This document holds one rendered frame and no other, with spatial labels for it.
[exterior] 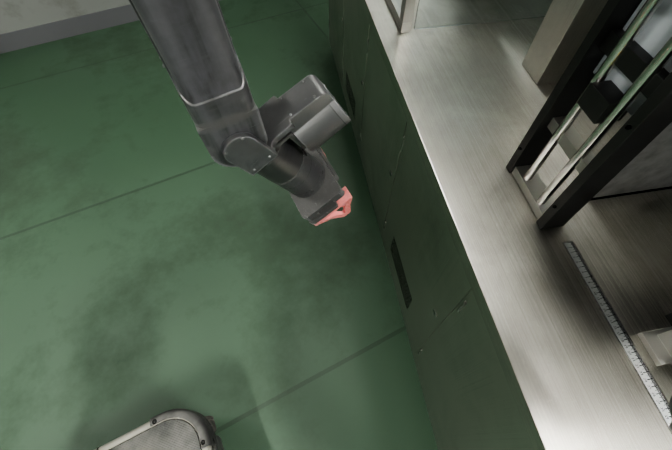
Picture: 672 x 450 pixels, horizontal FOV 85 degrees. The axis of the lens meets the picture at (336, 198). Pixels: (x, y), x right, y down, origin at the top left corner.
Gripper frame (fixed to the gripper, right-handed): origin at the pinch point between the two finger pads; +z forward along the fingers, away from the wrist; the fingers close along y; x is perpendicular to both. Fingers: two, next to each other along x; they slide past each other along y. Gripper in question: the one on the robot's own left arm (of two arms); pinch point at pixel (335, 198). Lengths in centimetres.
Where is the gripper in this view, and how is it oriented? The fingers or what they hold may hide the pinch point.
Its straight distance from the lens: 57.8
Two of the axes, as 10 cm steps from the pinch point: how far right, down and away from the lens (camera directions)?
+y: -4.5, -7.4, 5.0
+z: 4.4, 3.0, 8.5
